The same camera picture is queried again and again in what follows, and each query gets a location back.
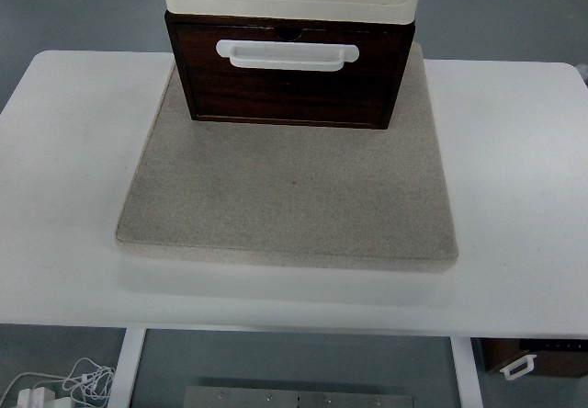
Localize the dark wooden drawer housing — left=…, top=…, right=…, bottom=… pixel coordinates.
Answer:
left=164, top=9, right=417, bottom=130

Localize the beige fabric pad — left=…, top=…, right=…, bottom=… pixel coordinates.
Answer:
left=116, top=44, right=458, bottom=271

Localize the brown box on floor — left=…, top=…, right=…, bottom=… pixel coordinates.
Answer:
left=481, top=338, right=587, bottom=380

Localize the white power adapter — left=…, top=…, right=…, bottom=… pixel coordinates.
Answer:
left=17, top=387, right=55, bottom=408

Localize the white drawer handle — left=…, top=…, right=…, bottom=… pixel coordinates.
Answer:
left=216, top=40, right=360, bottom=72

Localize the white table frame leg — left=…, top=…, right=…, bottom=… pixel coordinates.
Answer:
left=450, top=336, right=483, bottom=408
left=107, top=328, right=146, bottom=408

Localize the white cable bundle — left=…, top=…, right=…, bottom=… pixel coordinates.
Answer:
left=0, top=357, right=117, bottom=408

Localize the white handle on box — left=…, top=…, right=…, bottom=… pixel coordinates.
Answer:
left=499, top=354, right=537, bottom=381

